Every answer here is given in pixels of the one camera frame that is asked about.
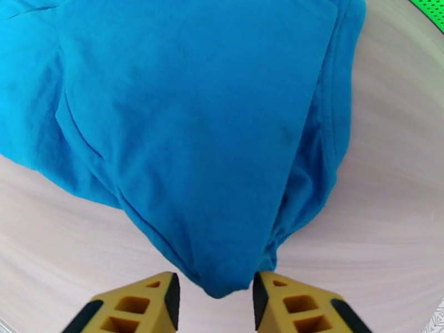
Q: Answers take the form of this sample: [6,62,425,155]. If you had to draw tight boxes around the blue garment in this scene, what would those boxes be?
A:
[0,0,368,300]

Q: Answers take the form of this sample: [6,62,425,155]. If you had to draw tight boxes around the green plastic basket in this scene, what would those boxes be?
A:
[403,0,444,35]

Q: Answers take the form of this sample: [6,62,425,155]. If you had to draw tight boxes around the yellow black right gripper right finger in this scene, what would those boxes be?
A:
[252,271,374,333]

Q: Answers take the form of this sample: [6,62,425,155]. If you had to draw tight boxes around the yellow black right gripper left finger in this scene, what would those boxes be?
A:
[70,271,181,333]

